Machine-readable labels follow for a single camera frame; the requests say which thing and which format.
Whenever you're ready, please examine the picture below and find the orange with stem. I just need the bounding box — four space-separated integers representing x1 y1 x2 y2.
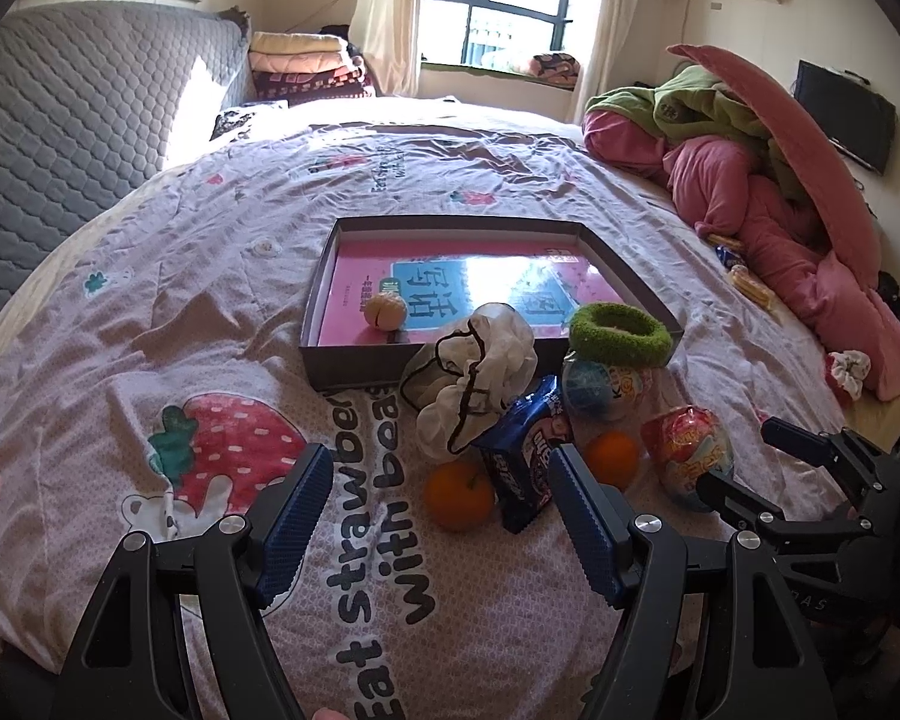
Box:
422 461 496 532

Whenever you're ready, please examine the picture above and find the yellow snack packet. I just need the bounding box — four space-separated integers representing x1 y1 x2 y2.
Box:
729 264 782 314

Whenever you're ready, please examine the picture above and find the green blanket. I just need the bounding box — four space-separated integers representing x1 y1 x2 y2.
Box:
585 64 811 203

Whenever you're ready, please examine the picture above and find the patterned cushion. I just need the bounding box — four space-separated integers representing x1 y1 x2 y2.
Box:
528 52 581 88

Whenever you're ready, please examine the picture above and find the pink blanket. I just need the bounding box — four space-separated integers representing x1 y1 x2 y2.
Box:
581 109 900 400

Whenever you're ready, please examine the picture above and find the small blue snack packet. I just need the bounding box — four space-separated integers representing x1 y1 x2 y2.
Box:
712 236 751 271

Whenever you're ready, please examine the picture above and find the dark cardboard box tray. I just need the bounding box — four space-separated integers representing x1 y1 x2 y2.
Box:
298 214 685 392

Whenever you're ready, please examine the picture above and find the white scrunchie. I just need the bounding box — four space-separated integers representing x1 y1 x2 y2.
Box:
825 349 872 400

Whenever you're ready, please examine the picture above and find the grey quilted headboard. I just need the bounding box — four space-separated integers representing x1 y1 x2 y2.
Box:
0 0 253 361

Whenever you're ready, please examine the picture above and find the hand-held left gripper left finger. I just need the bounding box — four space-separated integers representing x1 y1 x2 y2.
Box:
52 442 336 720

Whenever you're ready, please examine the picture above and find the stack of folded blankets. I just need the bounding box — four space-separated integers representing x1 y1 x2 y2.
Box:
249 31 370 102

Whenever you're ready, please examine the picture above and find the long pink pad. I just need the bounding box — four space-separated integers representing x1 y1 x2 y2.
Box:
666 43 884 292

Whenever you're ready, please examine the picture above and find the blue toy egg capsule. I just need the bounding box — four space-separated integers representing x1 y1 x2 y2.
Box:
561 356 655 425

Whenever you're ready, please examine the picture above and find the white drawstring mesh bag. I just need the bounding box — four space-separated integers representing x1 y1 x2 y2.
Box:
399 302 539 458

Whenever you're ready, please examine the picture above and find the green fluffy hair ring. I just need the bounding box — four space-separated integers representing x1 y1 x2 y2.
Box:
568 302 672 370

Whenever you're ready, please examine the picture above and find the pink and blue book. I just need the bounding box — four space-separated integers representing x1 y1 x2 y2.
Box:
319 238 642 346

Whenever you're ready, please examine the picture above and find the blue cookie packet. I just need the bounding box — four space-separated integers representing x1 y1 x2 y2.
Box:
471 375 577 535

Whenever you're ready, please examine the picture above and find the cream curtain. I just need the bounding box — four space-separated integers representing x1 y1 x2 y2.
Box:
349 0 436 98
570 0 632 125

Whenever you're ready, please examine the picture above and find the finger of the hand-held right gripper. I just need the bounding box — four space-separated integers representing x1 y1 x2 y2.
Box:
761 418 900 496
696 474 875 541

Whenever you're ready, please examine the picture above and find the black wall television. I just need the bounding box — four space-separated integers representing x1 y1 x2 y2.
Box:
793 59 898 176

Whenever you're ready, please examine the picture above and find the peeled tangerine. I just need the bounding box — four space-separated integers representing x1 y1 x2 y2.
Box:
365 292 408 331

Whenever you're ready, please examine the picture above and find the strawberry printed bedsheet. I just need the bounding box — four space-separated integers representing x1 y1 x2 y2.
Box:
0 97 900 720

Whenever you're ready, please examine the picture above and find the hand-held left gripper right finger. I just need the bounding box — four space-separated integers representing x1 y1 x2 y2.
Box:
547 444 833 720

